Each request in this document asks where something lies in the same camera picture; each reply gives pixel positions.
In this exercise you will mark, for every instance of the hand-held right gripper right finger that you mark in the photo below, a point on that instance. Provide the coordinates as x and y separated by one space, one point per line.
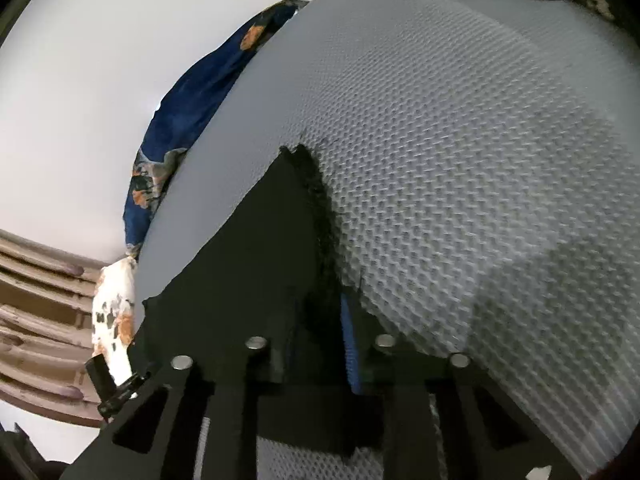
351 355

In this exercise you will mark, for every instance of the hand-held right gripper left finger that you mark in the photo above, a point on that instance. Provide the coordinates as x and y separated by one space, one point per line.
230 400

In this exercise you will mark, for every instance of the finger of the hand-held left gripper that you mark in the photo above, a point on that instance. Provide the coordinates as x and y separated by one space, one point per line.
100 375

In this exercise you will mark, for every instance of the black pants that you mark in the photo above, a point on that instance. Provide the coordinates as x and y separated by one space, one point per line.
260 260

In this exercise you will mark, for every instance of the white floral pillow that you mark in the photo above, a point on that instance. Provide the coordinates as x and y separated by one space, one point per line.
112 310

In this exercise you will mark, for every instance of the beige curtain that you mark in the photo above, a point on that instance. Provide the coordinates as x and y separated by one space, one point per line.
40 320

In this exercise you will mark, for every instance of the grey mesh mat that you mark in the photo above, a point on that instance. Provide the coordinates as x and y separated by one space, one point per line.
450 160

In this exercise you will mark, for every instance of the blue floral blanket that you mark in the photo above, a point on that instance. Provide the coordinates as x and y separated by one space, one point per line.
200 100

